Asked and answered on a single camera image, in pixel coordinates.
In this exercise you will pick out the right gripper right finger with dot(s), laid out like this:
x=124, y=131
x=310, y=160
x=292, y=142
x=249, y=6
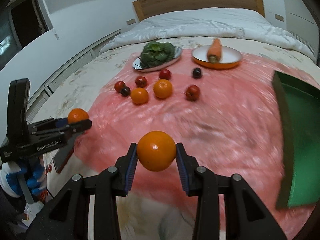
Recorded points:
x=186, y=165

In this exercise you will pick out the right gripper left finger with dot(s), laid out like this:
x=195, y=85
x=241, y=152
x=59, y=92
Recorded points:
x=126, y=168

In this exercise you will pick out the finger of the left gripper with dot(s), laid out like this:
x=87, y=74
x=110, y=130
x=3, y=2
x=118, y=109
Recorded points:
x=48, y=124
x=69, y=129

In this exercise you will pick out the dark plum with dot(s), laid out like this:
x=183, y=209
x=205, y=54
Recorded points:
x=125, y=92
x=197, y=73

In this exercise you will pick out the red tomato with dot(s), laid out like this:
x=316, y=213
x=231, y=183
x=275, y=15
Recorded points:
x=119, y=85
x=192, y=93
x=141, y=82
x=165, y=74

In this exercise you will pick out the large orange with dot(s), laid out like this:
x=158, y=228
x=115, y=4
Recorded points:
x=163, y=89

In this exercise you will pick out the left hand blue white glove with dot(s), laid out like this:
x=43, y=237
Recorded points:
x=34, y=177

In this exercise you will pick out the black smartphone red case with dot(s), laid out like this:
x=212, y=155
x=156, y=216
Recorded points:
x=63, y=154

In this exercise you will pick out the floral bed sheet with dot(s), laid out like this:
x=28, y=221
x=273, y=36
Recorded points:
x=81, y=89

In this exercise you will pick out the pink plastic sheet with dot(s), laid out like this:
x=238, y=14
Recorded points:
x=234, y=126

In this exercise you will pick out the white oval plate dark rim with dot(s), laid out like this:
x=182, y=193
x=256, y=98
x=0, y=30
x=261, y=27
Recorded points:
x=136, y=63

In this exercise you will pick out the green rectangular tray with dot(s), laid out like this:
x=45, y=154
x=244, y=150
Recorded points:
x=298, y=103

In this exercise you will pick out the green leafy bok choy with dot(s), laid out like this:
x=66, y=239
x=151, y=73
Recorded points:
x=156, y=53

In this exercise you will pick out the orange oval dish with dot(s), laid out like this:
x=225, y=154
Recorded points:
x=228, y=58

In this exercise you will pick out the orange carrot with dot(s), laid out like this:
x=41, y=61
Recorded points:
x=215, y=51

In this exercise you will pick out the white quilt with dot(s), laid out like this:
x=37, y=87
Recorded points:
x=210, y=22

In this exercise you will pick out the wooden headboard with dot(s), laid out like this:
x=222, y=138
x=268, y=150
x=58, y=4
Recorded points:
x=147, y=8

